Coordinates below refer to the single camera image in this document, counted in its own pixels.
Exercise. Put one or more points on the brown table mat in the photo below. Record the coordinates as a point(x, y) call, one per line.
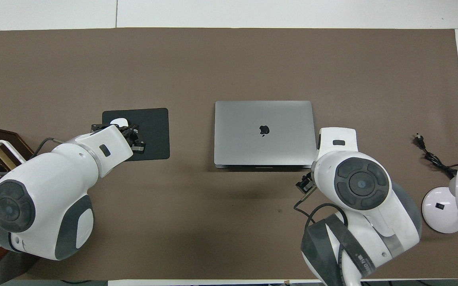
point(229, 59)

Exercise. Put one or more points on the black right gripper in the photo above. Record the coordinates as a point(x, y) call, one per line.
point(305, 182)

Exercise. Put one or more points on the silver laptop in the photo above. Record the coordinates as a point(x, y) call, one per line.
point(261, 131)

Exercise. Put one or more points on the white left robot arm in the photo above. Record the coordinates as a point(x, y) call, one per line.
point(54, 178)

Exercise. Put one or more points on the white computer mouse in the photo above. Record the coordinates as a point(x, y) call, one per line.
point(118, 122)

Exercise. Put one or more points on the white desk lamp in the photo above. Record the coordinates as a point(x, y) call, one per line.
point(439, 206)

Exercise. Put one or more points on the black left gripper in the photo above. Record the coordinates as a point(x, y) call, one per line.
point(130, 134)

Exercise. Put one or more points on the black mouse pad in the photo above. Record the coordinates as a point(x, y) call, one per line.
point(155, 131)

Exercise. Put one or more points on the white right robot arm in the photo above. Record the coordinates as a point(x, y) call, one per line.
point(356, 182)

